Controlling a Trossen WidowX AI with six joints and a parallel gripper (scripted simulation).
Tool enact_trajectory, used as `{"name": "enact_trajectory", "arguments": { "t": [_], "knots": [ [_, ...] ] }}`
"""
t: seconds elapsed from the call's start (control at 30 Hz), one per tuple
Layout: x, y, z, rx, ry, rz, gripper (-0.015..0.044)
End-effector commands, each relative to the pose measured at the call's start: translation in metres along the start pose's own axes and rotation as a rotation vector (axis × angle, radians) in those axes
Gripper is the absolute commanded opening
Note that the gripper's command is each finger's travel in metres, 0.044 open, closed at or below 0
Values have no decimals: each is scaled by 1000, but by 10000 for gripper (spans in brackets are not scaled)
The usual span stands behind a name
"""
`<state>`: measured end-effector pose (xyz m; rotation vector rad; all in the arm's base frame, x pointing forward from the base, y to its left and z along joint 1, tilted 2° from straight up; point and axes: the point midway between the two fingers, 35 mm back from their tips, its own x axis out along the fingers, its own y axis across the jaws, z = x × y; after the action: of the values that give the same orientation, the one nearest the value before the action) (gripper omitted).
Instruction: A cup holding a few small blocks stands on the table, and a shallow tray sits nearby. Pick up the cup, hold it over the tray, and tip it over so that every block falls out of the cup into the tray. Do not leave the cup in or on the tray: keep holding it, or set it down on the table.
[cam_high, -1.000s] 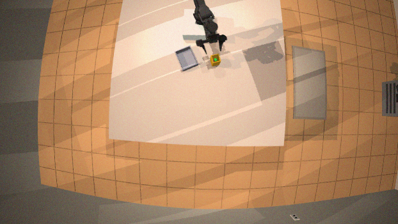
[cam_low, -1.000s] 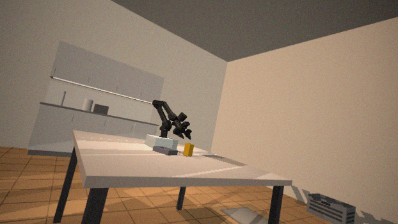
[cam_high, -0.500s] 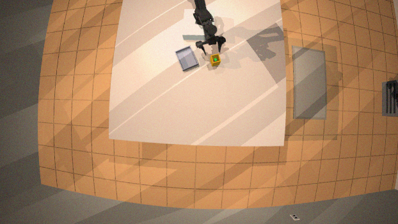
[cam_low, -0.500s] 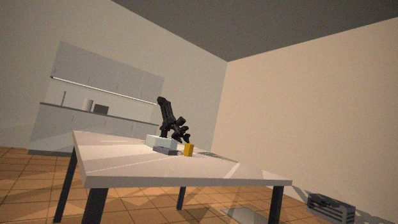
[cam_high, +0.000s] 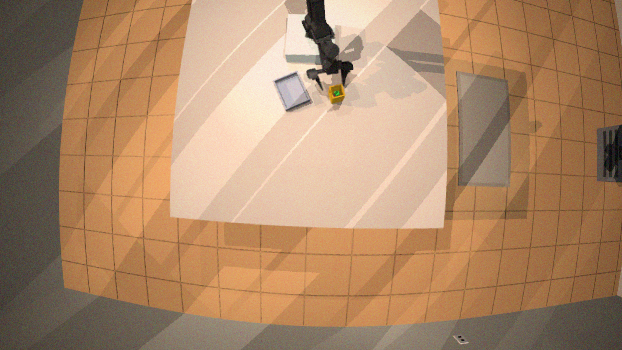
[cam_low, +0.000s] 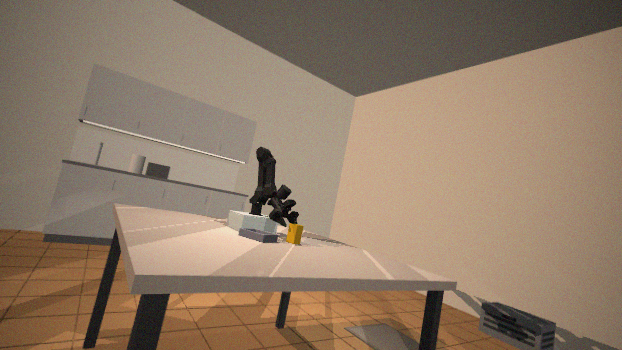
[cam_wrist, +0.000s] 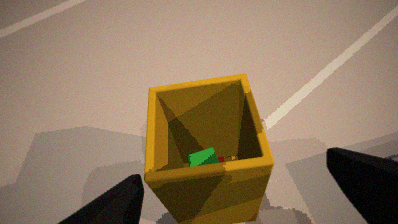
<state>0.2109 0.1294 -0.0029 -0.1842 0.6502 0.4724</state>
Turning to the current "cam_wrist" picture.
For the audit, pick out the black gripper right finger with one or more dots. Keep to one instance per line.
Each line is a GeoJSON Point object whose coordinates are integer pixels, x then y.
{"type": "Point", "coordinates": [369, 182]}

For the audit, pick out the dark green block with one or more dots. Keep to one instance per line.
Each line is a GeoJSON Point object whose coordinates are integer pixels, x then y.
{"type": "Point", "coordinates": [204, 157]}

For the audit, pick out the yellow square cup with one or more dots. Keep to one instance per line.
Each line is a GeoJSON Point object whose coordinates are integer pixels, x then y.
{"type": "Point", "coordinates": [189, 117]}

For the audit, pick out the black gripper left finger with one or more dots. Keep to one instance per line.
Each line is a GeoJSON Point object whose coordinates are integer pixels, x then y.
{"type": "Point", "coordinates": [122, 204]}

